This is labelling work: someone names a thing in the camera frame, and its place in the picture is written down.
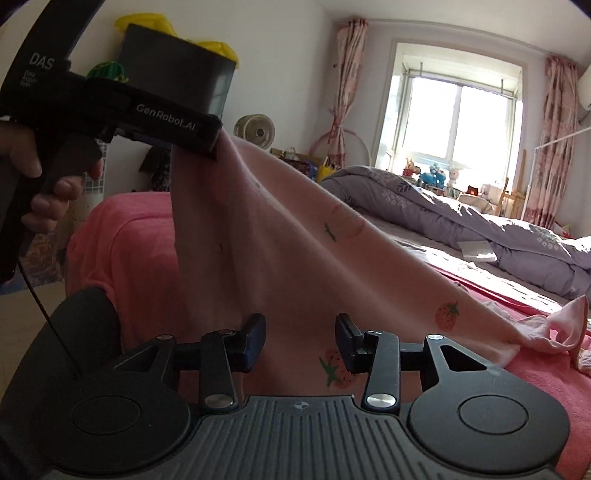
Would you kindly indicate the patterned cloth covered cabinet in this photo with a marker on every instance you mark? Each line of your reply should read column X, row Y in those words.
column 157, row 166

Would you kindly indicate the pink towel blanket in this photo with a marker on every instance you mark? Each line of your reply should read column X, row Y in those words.
column 531, row 406

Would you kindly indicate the blue plush toy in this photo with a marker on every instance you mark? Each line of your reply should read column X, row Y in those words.
column 431, row 175

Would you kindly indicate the yellow bag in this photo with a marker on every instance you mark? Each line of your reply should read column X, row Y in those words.
column 325, row 174

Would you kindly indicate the white wall air conditioner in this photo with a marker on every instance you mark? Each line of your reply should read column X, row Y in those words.
column 584, row 97

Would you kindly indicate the yellow soft item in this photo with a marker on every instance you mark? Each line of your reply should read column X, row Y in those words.
column 143, row 25

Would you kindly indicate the wooden easel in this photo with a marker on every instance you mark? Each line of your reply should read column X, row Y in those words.
column 523, row 184

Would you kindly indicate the beige standing fan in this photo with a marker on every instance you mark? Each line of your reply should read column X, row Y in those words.
column 254, row 131

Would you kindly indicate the pink strawberry print garment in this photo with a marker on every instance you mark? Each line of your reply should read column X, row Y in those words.
column 286, row 258

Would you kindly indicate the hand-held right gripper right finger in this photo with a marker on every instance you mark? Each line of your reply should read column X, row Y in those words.
column 344, row 346

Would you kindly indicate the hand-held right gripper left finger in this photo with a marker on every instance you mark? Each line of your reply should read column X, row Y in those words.
column 255, row 348

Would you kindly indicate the green striped toy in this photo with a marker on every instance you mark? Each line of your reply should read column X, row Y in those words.
column 108, row 71

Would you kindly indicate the white clothes rack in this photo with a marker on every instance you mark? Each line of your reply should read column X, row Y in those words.
column 563, row 139

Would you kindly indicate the white rabbit doll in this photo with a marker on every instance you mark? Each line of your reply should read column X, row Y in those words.
column 455, row 174

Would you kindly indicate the pink white hoop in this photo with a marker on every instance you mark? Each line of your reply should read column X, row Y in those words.
column 368, row 150

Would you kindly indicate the person's left hand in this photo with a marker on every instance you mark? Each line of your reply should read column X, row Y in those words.
column 18, row 157

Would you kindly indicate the pink patterned curtain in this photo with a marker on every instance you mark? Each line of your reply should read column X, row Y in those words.
column 348, row 69
column 554, row 138

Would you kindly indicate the window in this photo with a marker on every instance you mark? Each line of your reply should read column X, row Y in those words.
column 480, row 120

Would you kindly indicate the grey bed sheet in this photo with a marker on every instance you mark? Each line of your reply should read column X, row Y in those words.
column 406, row 240

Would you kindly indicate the brown plush toy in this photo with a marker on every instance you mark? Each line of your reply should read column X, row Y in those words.
column 408, row 166

